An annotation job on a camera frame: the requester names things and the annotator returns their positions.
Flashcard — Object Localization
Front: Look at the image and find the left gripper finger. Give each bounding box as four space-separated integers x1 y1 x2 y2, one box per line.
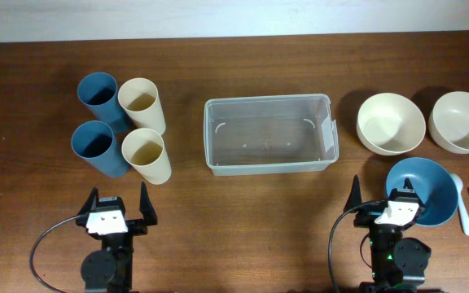
77 187 99 216
139 182 157 225

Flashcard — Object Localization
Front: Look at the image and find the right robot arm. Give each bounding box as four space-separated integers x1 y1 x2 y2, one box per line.
344 177 432 292

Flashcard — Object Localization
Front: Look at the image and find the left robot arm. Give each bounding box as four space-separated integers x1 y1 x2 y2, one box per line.
76 183 158 293

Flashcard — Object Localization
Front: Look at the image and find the cream bowl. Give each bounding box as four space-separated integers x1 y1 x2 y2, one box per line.
428 91 469 154
356 93 426 155

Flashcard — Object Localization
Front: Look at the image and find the cream cup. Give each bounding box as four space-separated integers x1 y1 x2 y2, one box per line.
118 77 166 135
121 128 172 185

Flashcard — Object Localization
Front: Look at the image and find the blue cup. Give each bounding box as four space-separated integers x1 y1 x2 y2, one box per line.
77 72 133 133
71 120 130 178

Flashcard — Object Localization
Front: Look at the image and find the clear plastic container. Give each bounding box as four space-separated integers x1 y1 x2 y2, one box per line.
204 94 340 176

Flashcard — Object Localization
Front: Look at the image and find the blue bowl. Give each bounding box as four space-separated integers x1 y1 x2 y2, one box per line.
385 157 458 227

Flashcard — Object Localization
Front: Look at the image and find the white plastic spoon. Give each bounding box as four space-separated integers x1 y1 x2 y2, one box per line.
450 173 469 236

